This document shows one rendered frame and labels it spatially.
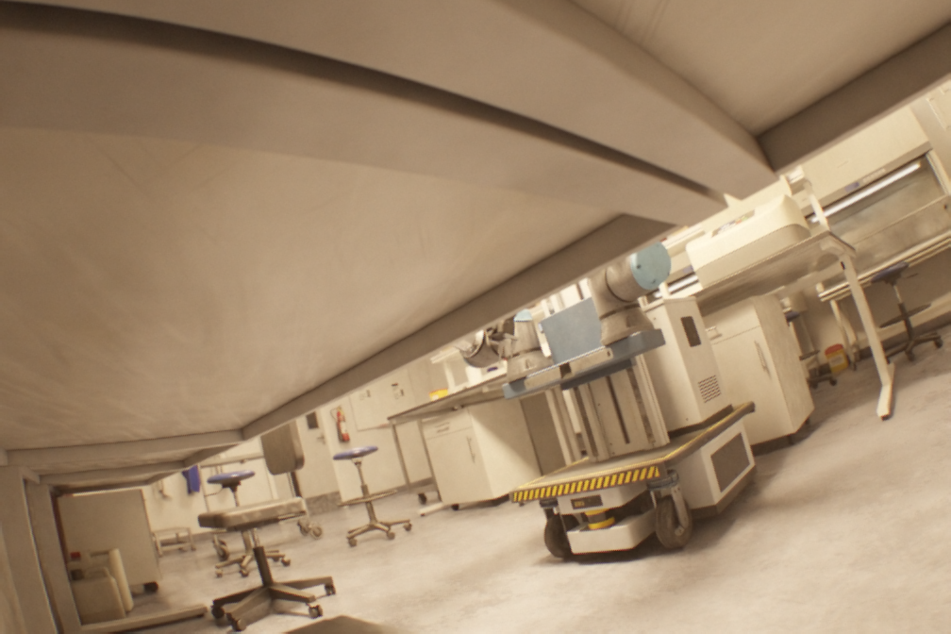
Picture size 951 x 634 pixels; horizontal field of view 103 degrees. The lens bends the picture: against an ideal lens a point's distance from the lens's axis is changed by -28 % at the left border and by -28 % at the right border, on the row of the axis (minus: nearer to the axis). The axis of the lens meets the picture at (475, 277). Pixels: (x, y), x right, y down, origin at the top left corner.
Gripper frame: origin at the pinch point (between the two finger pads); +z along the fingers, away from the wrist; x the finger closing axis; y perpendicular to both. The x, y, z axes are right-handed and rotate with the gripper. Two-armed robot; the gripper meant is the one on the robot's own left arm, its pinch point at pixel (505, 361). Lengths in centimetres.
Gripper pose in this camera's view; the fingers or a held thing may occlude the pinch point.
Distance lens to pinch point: 141.4
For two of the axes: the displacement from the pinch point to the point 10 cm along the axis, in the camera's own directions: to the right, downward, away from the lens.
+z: -1.4, 9.0, -4.1
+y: -8.3, -3.3, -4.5
